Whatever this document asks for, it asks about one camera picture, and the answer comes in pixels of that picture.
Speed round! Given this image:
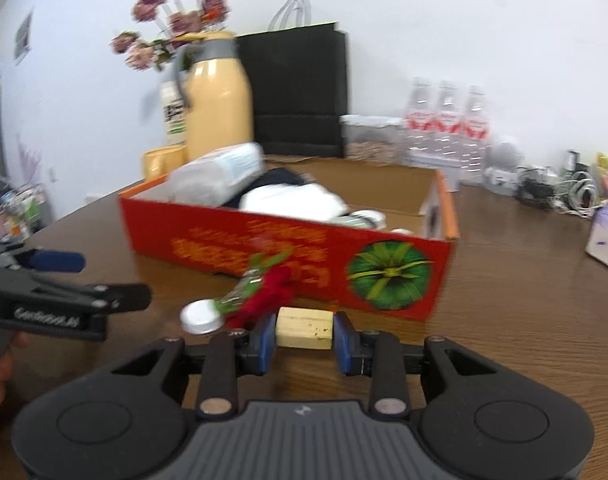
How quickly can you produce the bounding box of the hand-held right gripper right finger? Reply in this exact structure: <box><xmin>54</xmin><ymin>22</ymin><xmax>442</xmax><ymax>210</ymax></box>
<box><xmin>332</xmin><ymin>311</ymin><xmax>500</xmax><ymax>420</ymax></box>

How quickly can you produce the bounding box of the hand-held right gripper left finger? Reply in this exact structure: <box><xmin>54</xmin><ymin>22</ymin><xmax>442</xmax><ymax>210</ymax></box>
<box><xmin>111</xmin><ymin>312</ymin><xmax>277</xmax><ymax>420</ymax></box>

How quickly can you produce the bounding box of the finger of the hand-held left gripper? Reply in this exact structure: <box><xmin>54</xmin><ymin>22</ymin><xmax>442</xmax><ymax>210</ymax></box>
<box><xmin>13</xmin><ymin>247</ymin><xmax>87</xmax><ymax>275</ymax></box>
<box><xmin>31</xmin><ymin>283</ymin><xmax>153</xmax><ymax>318</ymax></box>

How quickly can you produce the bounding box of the yellow block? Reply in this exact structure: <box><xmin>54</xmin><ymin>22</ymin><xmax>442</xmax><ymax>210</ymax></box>
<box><xmin>275</xmin><ymin>307</ymin><xmax>335</xmax><ymax>351</ymax></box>

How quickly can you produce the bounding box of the red rose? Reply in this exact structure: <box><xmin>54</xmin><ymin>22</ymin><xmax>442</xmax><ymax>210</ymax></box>
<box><xmin>216</xmin><ymin>249</ymin><xmax>297</xmax><ymax>334</ymax></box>

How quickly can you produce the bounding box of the white round lid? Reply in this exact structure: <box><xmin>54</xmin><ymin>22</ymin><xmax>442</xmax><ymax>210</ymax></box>
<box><xmin>179</xmin><ymin>298</ymin><xmax>223</xmax><ymax>335</ymax></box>

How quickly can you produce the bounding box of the red cardboard box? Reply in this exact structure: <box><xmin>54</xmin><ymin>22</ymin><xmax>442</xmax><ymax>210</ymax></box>
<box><xmin>117</xmin><ymin>152</ymin><xmax>460</xmax><ymax>322</ymax></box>

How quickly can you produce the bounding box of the white charger plug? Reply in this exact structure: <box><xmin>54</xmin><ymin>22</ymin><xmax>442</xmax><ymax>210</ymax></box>
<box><xmin>343</xmin><ymin>209</ymin><xmax>387</xmax><ymax>229</ymax></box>

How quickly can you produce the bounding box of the white cotton swab box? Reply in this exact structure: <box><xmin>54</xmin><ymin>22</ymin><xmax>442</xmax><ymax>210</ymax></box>
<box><xmin>166</xmin><ymin>142</ymin><xmax>265</xmax><ymax>206</ymax></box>

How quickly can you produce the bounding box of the black pouch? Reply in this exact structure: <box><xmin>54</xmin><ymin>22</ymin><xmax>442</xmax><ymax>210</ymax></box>
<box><xmin>221</xmin><ymin>168</ymin><xmax>315</xmax><ymax>209</ymax></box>

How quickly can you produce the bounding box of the metal storage rack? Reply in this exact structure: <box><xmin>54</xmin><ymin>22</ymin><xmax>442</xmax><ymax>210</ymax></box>
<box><xmin>0</xmin><ymin>184</ymin><xmax>50</xmax><ymax>246</ymax></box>

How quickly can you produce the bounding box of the yellow mug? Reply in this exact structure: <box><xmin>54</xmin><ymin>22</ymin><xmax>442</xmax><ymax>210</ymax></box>
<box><xmin>141</xmin><ymin>144</ymin><xmax>190</xmax><ymax>181</ymax></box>

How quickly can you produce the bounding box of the white milk carton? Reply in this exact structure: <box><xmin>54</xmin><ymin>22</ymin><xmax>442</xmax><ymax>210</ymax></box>
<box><xmin>158</xmin><ymin>79</ymin><xmax>190</xmax><ymax>147</ymax></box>

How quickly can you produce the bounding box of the white tin box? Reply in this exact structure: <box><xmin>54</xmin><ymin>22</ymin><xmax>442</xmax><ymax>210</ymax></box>
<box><xmin>403</xmin><ymin>152</ymin><xmax>462</xmax><ymax>194</ymax></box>

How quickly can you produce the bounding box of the clear nut container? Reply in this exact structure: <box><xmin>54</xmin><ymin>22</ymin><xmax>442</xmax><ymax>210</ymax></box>
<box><xmin>339</xmin><ymin>114</ymin><xmax>405</xmax><ymax>166</ymax></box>

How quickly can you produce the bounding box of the yellow thermos jug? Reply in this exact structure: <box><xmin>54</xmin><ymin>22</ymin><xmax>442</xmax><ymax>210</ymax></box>
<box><xmin>176</xmin><ymin>31</ymin><xmax>255</xmax><ymax>164</ymax></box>

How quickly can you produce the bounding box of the clear water bottle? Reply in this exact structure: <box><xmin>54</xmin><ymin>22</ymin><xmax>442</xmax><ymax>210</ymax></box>
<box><xmin>460</xmin><ymin>85</ymin><xmax>490</xmax><ymax>186</ymax></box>
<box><xmin>406</xmin><ymin>77</ymin><xmax>437</xmax><ymax>156</ymax></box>
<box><xmin>433</xmin><ymin>79</ymin><xmax>465</xmax><ymax>158</ymax></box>

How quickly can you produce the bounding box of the white robot speaker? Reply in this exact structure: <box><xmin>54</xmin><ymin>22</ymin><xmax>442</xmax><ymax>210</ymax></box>
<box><xmin>483</xmin><ymin>139</ymin><xmax>522</xmax><ymax>191</ymax></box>

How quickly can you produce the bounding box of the black paper bag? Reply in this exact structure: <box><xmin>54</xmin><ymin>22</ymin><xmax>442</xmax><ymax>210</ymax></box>
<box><xmin>236</xmin><ymin>0</ymin><xmax>350</xmax><ymax>159</ymax></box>

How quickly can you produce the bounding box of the dried rose bouquet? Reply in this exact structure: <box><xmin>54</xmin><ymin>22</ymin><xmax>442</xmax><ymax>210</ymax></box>
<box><xmin>108</xmin><ymin>0</ymin><xmax>233</xmax><ymax>74</ymax></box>

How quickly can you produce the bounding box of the purple wall sticker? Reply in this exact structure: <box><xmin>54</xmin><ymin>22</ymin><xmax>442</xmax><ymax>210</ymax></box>
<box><xmin>16</xmin><ymin>132</ymin><xmax>45</xmax><ymax>186</ymax></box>

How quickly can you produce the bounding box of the wall poster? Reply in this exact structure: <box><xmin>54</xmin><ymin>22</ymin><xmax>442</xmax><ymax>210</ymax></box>
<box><xmin>13</xmin><ymin>7</ymin><xmax>35</xmax><ymax>66</ymax></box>

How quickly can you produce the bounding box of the black charger cable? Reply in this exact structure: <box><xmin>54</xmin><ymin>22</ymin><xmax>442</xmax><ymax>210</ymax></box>
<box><xmin>516</xmin><ymin>165</ymin><xmax>559</xmax><ymax>208</ymax></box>

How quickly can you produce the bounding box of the white cable bundle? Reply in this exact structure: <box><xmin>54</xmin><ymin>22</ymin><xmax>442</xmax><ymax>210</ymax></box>
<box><xmin>554</xmin><ymin>149</ymin><xmax>605</xmax><ymax>219</ymax></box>

